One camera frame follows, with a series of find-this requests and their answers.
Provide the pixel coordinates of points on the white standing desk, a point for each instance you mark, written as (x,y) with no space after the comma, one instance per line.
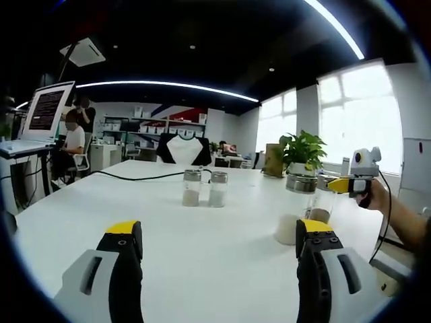
(23,158)

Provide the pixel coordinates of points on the tall seasoning bottle brown granules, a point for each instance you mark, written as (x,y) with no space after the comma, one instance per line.
(321,213)

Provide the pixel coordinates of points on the black tripod stand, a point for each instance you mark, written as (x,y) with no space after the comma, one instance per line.
(69,60)

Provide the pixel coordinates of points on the tall seasoning bottle pale powder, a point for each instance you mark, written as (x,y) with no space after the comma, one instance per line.
(286,228)

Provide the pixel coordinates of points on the wall shelf with white bins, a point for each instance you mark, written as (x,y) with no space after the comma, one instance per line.
(155,126)

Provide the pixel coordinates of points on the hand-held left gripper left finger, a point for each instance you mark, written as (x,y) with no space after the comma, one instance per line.
(124,279)

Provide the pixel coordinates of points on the green potted plant white pot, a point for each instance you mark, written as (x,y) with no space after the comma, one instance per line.
(304,144)

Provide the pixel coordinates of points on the white cabinet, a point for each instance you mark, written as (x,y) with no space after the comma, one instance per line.
(415,165)

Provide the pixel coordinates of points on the open laptop dark screen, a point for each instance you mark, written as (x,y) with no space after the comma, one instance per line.
(45,111)

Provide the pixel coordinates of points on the small seasoning bottle white powder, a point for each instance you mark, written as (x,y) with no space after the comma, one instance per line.
(217,198)

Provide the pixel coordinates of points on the monitor with pink picture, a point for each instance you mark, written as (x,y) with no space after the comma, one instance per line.
(231,149)

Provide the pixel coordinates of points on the ceiling light strip near window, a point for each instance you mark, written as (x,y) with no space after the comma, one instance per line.
(340,27)

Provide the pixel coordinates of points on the small seasoning bottle beige powder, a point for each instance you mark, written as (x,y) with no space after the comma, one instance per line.
(192,198)

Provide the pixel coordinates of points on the person's right hand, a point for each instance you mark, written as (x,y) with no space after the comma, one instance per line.
(380,199)

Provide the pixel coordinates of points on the small green desk plant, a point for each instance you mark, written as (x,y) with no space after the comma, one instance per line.
(214,147)

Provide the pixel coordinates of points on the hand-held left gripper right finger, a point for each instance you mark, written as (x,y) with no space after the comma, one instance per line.
(313,279)

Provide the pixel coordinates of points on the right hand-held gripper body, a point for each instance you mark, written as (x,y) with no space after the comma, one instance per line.
(365,161)

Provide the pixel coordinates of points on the ceiling air conditioner cassette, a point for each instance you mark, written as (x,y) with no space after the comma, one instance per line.
(84,52)

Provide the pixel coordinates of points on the tall white thermos bottle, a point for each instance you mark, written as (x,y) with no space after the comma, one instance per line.
(346,165)

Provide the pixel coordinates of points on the wide window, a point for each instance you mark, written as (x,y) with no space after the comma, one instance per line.
(360,117)

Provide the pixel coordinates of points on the narrow window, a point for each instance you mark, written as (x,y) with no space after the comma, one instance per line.
(276,121)

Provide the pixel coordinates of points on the white office chair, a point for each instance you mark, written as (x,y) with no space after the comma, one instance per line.
(82,158)

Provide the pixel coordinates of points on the long straight ceiling light strip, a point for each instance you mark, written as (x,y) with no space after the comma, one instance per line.
(168,85)

